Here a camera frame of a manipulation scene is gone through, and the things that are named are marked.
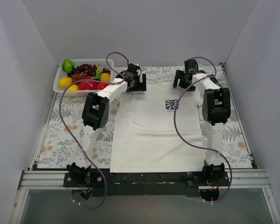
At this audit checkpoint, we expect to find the white t-shirt with flower print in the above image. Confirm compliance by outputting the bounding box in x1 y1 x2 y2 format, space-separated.
110 82 205 173

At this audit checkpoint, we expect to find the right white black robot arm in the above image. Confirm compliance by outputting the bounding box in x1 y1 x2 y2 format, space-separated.
173 57 231 185

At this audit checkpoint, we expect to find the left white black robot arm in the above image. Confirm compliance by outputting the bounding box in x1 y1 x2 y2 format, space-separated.
67 63 147 187

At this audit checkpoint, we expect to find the white plastic fruit basket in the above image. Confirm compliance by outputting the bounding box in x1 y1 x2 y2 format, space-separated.
53 59 115 97

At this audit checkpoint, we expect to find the yellow toy lemon right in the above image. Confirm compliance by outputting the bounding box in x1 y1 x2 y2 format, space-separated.
100 73 111 83

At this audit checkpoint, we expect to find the yellow toy lemon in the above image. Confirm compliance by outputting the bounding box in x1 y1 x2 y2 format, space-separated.
100 73 111 83
58 77 72 88
66 84 79 91

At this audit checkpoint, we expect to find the dark purple grape bunch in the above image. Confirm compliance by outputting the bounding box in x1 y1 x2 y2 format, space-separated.
72 63 98 77

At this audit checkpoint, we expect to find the red grape bunch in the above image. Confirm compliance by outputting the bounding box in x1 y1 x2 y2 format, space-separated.
71 72 89 82

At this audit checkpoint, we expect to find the yellow toy lemon front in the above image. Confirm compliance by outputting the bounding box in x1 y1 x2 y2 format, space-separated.
66 84 79 91

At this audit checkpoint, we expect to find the toy watermelon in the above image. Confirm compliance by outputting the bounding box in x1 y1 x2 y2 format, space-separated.
61 59 75 73

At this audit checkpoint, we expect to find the yellow toy lemon left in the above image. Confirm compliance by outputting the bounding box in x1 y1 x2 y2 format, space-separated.
58 77 72 88

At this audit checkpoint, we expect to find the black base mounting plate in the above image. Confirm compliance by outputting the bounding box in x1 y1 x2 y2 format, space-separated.
63 169 229 197

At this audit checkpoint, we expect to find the floral table mat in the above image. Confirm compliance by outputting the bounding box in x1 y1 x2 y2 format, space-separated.
36 65 253 169

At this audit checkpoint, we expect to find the aluminium frame rail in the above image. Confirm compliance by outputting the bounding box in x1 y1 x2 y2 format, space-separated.
9 62 280 224

